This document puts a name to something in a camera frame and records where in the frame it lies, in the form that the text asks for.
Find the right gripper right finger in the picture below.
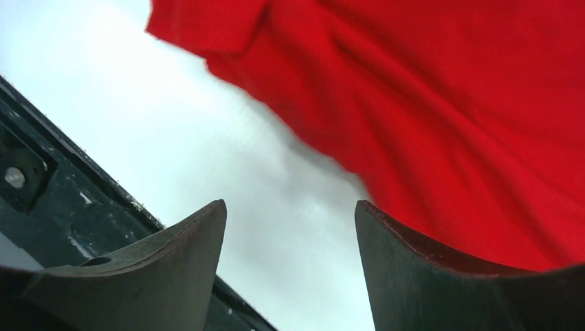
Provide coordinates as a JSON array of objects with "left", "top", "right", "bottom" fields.
[{"left": 355, "top": 200, "right": 584, "bottom": 330}]

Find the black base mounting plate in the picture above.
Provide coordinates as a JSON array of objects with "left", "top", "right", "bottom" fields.
[{"left": 1, "top": 80, "right": 272, "bottom": 330}]

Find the red t-shirt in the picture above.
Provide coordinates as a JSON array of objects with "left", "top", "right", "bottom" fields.
[{"left": 147, "top": 1, "right": 584, "bottom": 270}]

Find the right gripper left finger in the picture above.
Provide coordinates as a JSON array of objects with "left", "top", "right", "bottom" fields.
[{"left": 1, "top": 200, "right": 227, "bottom": 330}]

